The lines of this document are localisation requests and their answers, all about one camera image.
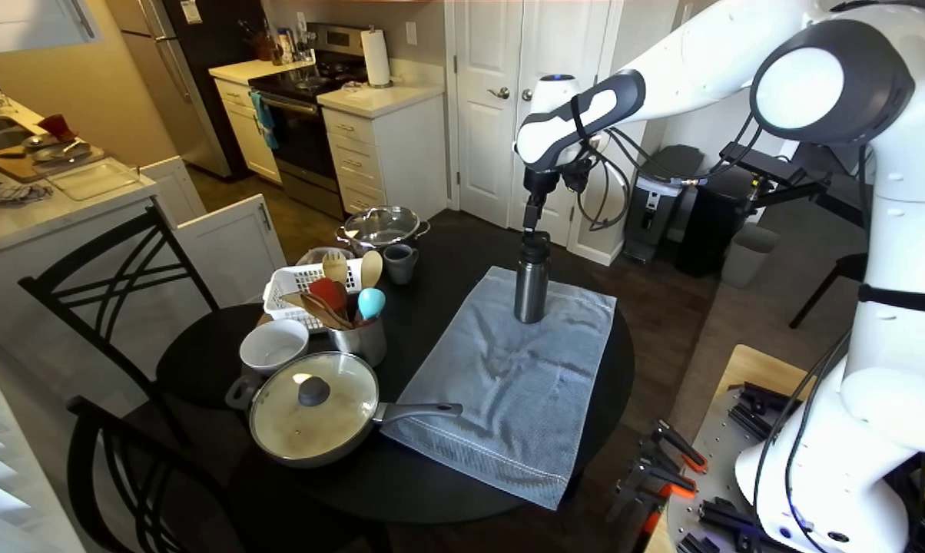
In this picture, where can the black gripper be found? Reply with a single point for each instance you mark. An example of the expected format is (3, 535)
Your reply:
(541, 187)

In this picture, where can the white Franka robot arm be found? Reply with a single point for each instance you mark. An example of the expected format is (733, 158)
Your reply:
(891, 308)

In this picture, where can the dark metal water bottle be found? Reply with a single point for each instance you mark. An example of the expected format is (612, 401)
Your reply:
(528, 293)

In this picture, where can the stainless steel pot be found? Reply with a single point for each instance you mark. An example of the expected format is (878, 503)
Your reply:
(417, 234)

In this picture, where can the white panel door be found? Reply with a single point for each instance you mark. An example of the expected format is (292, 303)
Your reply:
(502, 63)

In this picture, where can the white kitchen cabinet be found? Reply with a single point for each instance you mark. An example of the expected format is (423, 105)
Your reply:
(248, 124)
(389, 154)

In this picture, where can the light blue towel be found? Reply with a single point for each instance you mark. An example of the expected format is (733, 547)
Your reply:
(510, 401)

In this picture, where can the teal spatula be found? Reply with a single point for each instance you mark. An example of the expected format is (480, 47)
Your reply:
(371, 303)

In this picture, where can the wooden spatula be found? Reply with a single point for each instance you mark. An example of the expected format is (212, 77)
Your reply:
(337, 268)

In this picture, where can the steel utensil holder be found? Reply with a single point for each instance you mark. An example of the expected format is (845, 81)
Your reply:
(371, 340)

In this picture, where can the grey trash bin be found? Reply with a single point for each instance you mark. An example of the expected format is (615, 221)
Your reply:
(748, 257)

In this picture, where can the red spatula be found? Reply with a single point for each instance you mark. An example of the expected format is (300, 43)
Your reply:
(328, 296)

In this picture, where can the black folding stand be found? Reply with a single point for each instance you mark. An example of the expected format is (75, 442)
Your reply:
(756, 174)

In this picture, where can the white paper towel roll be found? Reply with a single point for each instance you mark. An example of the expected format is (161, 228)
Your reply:
(376, 56)

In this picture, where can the steel black stove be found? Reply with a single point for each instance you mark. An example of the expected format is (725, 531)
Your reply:
(301, 124)

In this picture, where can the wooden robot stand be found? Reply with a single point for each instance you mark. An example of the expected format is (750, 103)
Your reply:
(755, 369)

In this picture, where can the black orange bar clamp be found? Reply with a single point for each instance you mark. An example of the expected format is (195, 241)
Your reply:
(676, 443)
(646, 488)

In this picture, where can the white lidded pot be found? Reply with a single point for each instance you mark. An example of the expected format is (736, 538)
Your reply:
(311, 404)

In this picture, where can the white mug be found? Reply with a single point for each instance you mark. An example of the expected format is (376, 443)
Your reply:
(273, 345)

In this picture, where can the grey frying pan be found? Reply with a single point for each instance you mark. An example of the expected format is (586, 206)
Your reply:
(278, 451)

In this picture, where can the steel refrigerator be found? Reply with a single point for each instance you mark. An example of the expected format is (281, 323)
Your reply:
(172, 72)

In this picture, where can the black metal chair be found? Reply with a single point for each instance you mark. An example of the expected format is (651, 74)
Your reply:
(101, 463)
(81, 280)

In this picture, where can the white kitchen counter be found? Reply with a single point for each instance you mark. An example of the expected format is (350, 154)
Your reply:
(62, 221)

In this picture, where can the red cup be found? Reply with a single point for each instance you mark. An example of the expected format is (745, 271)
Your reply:
(57, 127)

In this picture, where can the white window blinds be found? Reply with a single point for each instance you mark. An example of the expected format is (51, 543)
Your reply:
(10, 463)

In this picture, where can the black aluminium rail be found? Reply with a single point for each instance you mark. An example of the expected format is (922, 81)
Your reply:
(725, 519)
(762, 401)

